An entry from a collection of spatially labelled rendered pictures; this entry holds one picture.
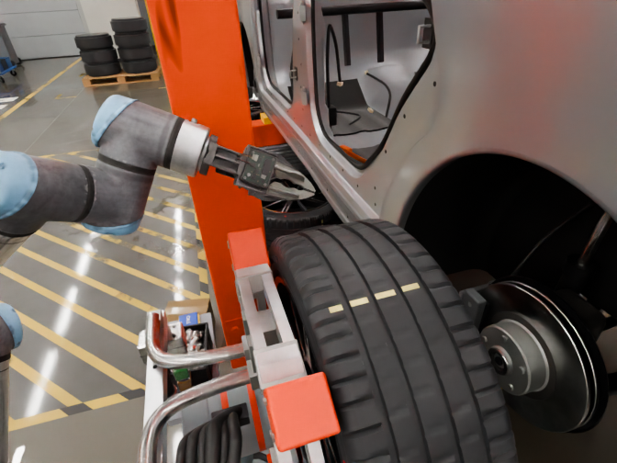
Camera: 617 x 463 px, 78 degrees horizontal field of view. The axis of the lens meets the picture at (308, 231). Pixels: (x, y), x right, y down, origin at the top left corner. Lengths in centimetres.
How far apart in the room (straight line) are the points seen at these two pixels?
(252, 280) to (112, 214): 25
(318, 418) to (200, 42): 68
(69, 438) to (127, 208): 150
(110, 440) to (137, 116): 154
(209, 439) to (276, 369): 13
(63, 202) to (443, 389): 58
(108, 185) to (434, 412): 57
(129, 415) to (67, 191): 149
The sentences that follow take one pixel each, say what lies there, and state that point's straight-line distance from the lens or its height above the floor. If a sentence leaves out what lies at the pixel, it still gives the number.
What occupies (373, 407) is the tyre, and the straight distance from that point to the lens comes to 54.
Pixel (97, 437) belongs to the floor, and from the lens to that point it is 201.
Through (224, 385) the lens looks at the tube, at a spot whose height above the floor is 101.
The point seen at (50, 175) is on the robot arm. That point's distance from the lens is 63.
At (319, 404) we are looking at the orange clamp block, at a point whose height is 115.
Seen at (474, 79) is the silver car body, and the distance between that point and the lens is 77.
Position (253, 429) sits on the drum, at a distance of 78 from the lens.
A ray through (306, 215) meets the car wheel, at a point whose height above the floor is 50.
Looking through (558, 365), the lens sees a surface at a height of 91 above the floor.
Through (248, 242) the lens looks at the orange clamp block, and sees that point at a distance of 81.
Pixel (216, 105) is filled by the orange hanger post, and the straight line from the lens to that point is 86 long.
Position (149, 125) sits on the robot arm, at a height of 138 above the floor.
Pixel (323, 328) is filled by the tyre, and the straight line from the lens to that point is 54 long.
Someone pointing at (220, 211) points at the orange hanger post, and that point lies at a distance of 95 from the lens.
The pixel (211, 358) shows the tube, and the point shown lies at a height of 101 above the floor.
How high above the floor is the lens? 156
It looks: 33 degrees down
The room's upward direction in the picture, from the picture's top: 3 degrees counter-clockwise
